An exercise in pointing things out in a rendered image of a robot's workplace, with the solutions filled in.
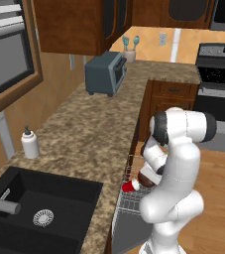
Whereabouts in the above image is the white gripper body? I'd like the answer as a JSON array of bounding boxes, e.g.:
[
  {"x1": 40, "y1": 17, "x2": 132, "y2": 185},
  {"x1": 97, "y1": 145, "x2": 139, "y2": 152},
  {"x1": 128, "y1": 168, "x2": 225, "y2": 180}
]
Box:
[{"x1": 139, "y1": 164, "x2": 164, "y2": 186}]

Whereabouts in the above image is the brown bowl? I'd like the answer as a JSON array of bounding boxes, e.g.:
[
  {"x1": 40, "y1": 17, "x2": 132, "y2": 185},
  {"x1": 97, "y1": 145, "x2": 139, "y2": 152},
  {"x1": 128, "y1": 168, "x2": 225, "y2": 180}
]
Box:
[{"x1": 137, "y1": 172, "x2": 158, "y2": 189}]

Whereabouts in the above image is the red cup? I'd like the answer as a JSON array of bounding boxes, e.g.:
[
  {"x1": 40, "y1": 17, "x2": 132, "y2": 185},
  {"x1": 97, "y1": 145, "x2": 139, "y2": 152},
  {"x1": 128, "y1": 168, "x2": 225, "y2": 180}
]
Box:
[{"x1": 121, "y1": 179, "x2": 141, "y2": 193}]

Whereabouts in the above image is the brown base cupboard door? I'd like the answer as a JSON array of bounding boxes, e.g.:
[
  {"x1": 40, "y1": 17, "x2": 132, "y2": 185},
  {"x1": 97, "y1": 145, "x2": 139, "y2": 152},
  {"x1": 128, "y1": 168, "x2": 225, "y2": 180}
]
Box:
[{"x1": 138, "y1": 94, "x2": 196, "y2": 143}]

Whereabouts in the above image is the grey dishwasher door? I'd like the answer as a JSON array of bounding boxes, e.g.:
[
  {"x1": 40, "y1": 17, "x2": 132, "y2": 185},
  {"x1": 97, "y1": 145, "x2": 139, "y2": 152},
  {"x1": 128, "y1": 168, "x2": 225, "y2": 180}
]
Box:
[{"x1": 111, "y1": 192, "x2": 156, "y2": 254}]

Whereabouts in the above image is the brown drawer front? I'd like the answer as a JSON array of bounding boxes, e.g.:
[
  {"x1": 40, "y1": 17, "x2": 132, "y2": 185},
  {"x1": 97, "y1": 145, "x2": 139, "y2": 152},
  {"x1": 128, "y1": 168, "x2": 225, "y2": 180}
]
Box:
[{"x1": 151, "y1": 79, "x2": 200, "y2": 101}]

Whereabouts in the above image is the blue-grey toaster oven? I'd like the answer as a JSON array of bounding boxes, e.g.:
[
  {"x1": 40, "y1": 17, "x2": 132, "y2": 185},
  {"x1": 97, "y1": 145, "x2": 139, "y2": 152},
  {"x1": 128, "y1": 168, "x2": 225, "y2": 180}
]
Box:
[{"x1": 84, "y1": 51, "x2": 128, "y2": 98}]

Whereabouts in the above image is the steel oven range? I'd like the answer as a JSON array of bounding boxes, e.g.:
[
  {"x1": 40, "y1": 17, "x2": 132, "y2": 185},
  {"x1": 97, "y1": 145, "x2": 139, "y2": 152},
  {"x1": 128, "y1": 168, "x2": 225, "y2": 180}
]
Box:
[{"x1": 192, "y1": 42, "x2": 225, "y2": 155}]

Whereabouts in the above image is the beige utensil pot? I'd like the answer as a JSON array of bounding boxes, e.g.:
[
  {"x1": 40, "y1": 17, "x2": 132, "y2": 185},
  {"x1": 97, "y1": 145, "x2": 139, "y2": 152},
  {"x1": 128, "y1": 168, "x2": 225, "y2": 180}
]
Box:
[{"x1": 122, "y1": 48, "x2": 138, "y2": 64}]

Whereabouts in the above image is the black sink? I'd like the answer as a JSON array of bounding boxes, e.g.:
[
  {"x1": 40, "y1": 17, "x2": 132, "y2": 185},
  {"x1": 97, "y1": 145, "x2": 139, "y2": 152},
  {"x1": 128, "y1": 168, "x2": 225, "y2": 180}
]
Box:
[{"x1": 0, "y1": 166, "x2": 104, "y2": 254}]

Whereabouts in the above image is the white soap dispenser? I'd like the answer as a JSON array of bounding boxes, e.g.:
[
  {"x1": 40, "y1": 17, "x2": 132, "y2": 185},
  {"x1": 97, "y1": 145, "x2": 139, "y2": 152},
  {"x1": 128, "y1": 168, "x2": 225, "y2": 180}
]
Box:
[{"x1": 20, "y1": 124, "x2": 41, "y2": 160}]

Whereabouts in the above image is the teal spoon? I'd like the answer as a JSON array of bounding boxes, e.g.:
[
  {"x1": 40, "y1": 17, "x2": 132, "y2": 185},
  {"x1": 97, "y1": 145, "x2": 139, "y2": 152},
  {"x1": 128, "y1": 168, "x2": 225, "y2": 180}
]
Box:
[{"x1": 132, "y1": 35, "x2": 141, "y2": 52}]

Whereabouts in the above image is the teal spatula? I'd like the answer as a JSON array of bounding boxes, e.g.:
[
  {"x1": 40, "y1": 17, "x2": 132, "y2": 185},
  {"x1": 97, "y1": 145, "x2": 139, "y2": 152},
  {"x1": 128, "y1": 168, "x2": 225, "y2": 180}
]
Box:
[{"x1": 121, "y1": 35, "x2": 131, "y2": 53}]

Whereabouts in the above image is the grey tap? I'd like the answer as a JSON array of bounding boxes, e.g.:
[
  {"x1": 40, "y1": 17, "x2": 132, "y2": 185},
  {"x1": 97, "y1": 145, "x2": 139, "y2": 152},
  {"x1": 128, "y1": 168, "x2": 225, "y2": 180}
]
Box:
[{"x1": 0, "y1": 188, "x2": 22, "y2": 215}]

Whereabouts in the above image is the steel microwave oven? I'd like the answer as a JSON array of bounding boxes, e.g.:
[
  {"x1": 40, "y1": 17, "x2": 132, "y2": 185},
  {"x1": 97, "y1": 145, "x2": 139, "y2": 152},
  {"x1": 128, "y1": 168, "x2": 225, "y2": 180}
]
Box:
[{"x1": 208, "y1": 0, "x2": 225, "y2": 33}]

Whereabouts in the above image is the wire dishwasher rack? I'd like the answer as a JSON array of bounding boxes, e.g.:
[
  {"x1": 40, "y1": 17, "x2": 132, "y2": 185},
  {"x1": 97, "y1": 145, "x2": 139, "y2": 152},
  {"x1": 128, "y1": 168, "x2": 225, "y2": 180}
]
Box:
[{"x1": 118, "y1": 154, "x2": 158, "y2": 216}]

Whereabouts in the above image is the grey wall socket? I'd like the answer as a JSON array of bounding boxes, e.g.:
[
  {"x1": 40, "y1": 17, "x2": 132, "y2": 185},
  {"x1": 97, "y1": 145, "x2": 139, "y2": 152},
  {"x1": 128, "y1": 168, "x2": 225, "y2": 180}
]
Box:
[{"x1": 159, "y1": 32, "x2": 169, "y2": 47}]

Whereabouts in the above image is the brown wall cupboard run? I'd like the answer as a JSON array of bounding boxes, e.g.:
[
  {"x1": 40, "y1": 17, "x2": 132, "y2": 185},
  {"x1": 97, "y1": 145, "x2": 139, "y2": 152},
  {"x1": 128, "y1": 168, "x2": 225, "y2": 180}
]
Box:
[{"x1": 131, "y1": 0, "x2": 215, "y2": 30}]

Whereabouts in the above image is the window with wooden frame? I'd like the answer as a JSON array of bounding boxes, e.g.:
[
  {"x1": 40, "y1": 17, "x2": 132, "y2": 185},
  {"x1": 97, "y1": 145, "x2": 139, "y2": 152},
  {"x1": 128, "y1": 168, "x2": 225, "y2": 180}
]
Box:
[{"x1": 0, "y1": 0, "x2": 45, "y2": 124}]

